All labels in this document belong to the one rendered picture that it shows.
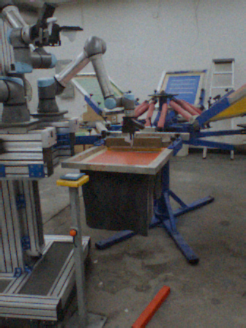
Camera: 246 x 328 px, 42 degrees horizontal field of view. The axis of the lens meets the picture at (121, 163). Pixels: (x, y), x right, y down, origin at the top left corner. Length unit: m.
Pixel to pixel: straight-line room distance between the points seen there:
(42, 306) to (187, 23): 5.52
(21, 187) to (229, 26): 5.09
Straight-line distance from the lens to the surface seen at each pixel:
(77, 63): 2.32
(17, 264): 2.35
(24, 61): 1.52
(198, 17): 6.50
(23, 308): 2.11
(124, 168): 1.80
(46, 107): 2.24
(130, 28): 6.77
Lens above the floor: 1.45
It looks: 14 degrees down
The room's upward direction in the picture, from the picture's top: 2 degrees counter-clockwise
